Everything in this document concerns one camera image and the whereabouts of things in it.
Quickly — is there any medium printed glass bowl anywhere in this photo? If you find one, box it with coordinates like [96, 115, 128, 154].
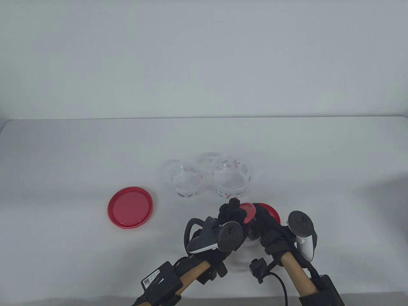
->
[165, 159, 204, 199]

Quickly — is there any large red round lid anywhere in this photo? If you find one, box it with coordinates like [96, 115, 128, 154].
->
[107, 187, 154, 230]

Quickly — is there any person's right forearm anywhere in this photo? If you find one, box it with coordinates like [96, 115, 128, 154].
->
[280, 251, 319, 295]

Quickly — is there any grey left hand controller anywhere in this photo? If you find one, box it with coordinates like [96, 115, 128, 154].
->
[184, 216, 246, 255]

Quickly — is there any small black camera mount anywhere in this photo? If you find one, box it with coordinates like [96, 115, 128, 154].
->
[249, 258, 269, 285]

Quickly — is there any white right hand controller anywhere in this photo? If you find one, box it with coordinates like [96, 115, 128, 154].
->
[288, 211, 318, 261]

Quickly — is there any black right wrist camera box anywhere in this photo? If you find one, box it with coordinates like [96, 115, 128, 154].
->
[298, 273, 345, 306]

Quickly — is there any small clear glass bowl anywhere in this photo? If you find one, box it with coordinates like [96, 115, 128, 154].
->
[243, 222, 266, 250]

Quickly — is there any black cable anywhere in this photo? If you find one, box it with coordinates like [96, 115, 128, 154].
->
[267, 272, 290, 306]

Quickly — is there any large printed glass bowl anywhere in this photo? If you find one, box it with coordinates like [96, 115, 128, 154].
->
[210, 154, 253, 200]

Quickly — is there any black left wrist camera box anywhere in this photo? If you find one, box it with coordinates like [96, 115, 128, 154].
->
[135, 261, 184, 306]

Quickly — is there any person's left forearm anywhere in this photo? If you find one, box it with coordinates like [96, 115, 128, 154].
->
[175, 261, 211, 297]

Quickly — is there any person's right hand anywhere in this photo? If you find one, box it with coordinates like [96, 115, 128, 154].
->
[251, 205, 299, 256]

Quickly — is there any person's left hand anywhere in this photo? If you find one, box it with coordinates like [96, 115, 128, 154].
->
[204, 198, 246, 277]

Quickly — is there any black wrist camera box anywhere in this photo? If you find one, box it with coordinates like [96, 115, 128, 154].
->
[135, 261, 184, 306]
[298, 273, 345, 306]

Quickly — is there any medium red round lid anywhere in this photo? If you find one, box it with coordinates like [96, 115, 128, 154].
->
[256, 203, 281, 225]

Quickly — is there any small red round lid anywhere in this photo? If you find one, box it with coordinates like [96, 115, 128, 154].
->
[239, 203, 257, 224]

